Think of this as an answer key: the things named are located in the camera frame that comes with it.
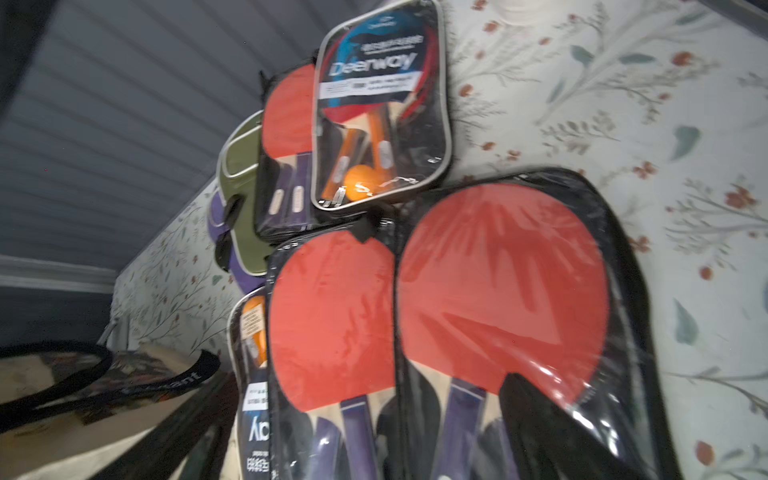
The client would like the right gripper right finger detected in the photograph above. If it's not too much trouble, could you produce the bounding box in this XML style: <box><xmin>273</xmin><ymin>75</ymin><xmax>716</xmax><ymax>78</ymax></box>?
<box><xmin>500</xmin><ymin>373</ymin><xmax>644</xmax><ymax>479</ymax></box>

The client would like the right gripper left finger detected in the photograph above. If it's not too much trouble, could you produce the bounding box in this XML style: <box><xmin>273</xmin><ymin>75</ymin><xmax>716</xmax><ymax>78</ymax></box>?
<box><xmin>92</xmin><ymin>372</ymin><xmax>239</xmax><ymax>479</ymax></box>

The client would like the floral canvas tote bag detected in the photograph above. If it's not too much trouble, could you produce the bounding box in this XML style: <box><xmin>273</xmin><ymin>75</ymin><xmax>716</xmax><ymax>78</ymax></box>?
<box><xmin>1</xmin><ymin>341</ymin><xmax>229</xmax><ymax>479</ymax></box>

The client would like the blue Deerway paddle set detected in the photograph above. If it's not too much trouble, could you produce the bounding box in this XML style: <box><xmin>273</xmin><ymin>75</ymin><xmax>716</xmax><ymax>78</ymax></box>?
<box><xmin>311</xmin><ymin>1</ymin><xmax>453</xmax><ymax>215</ymax></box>
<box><xmin>228</xmin><ymin>287</ymin><xmax>271</xmax><ymax>479</ymax></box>

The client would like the black zippered paddle case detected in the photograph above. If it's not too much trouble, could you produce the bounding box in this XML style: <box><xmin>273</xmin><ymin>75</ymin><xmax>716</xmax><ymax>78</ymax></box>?
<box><xmin>394</xmin><ymin>167</ymin><xmax>681</xmax><ymax>479</ymax></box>

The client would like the olive green paddle cover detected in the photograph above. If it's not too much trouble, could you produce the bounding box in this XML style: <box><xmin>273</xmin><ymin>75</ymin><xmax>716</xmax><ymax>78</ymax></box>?
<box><xmin>217</xmin><ymin>111</ymin><xmax>272</xmax><ymax>275</ymax></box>

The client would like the purple round case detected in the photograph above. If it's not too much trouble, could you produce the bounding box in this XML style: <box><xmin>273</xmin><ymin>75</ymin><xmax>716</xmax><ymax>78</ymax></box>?
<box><xmin>207</xmin><ymin>189</ymin><xmax>265</xmax><ymax>294</ymax></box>

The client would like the red ping pong paddle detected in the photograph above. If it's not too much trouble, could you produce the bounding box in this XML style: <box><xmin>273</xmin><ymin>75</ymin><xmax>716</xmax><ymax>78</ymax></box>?
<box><xmin>254</xmin><ymin>61</ymin><xmax>333</xmax><ymax>245</ymax></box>

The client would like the white pen cup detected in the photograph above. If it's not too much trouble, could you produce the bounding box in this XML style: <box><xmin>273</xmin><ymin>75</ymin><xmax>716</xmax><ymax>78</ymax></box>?
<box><xmin>491</xmin><ymin>0</ymin><xmax>558</xmax><ymax>26</ymax></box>

